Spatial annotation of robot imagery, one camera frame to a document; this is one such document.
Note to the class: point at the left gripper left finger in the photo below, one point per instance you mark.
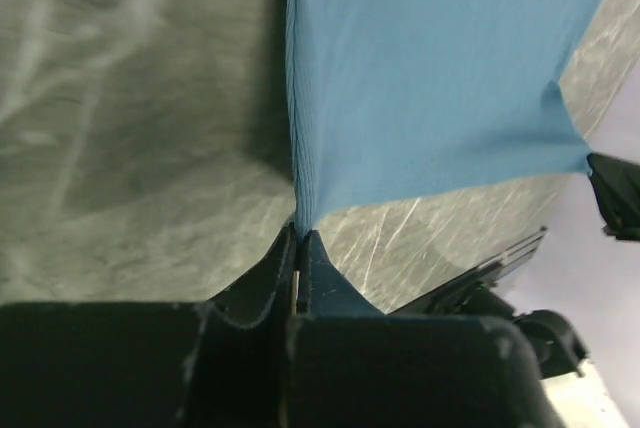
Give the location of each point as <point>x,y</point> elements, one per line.
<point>212,363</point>

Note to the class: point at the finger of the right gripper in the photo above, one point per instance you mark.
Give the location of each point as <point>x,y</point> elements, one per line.
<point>616,186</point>

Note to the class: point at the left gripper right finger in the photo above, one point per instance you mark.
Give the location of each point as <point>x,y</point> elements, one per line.
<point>350,365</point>

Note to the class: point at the plain blue tank top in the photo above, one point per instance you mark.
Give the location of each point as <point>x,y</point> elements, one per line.
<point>400,99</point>

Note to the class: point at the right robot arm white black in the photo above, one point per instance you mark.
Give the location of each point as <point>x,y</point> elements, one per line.
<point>587,271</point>

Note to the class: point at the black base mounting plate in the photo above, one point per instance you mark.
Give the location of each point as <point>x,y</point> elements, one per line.
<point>450,297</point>

